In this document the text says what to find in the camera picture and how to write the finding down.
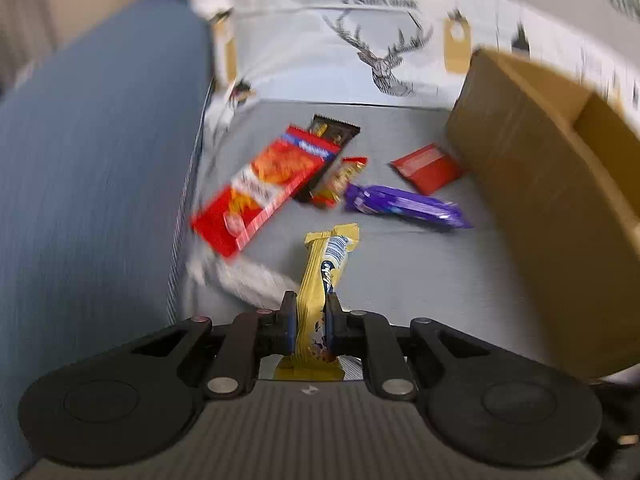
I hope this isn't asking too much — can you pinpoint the light curtain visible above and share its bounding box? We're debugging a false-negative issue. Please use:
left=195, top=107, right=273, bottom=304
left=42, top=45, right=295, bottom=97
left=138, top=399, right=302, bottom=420
left=0, top=0, right=56, bottom=96

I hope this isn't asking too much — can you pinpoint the black snack packet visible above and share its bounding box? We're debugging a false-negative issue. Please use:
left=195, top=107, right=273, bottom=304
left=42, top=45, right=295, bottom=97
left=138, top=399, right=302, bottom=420
left=295, top=114, right=362, bottom=203

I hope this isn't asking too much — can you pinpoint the blue fabric cushion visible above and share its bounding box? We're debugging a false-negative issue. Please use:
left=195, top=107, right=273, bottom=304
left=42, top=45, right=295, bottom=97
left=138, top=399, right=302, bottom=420
left=0, top=0, right=216, bottom=480

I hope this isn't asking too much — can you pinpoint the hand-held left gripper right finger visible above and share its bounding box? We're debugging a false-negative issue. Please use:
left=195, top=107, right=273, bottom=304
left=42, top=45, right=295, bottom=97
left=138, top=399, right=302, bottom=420
left=324, top=292, right=496, bottom=401

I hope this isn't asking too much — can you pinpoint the deer print bed sheet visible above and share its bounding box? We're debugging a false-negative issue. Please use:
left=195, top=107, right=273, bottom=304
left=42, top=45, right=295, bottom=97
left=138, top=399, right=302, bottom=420
left=165, top=0, right=640, bottom=381

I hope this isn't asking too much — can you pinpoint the square red snack packet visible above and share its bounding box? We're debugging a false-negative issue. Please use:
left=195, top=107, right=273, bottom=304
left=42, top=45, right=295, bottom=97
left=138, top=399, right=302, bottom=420
left=390, top=143, right=466, bottom=196

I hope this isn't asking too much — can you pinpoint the white snack packet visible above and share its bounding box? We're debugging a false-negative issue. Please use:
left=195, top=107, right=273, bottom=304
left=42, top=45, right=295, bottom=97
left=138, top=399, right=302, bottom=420
left=186, top=255, right=301, bottom=308

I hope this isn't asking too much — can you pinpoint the small red gold candy bar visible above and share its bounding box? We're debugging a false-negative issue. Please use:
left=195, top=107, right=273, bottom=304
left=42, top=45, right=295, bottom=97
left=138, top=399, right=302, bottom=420
left=311, top=156, right=369, bottom=209

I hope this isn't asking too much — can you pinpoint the brown cardboard box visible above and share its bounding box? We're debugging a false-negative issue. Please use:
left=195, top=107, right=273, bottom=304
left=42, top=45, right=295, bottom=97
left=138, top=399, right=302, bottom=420
left=445, top=47, right=640, bottom=380

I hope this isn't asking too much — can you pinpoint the yellow snack bar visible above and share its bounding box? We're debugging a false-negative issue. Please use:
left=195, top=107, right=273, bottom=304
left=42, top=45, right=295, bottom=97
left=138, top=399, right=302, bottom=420
left=276, top=223, right=361, bottom=382

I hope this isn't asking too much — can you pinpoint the large red snack packet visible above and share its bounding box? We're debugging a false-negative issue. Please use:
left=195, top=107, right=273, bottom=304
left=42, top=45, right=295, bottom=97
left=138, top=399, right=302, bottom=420
left=191, top=124, right=341, bottom=260

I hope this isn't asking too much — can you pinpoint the purple snack packet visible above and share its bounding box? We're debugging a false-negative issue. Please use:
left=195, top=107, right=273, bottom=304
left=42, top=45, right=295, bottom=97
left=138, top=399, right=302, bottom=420
left=344, top=183, right=473, bottom=232

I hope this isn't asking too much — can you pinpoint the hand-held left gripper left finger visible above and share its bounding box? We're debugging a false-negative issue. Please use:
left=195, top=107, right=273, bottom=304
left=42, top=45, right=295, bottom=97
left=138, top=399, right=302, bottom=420
left=132, top=290, right=299, bottom=401

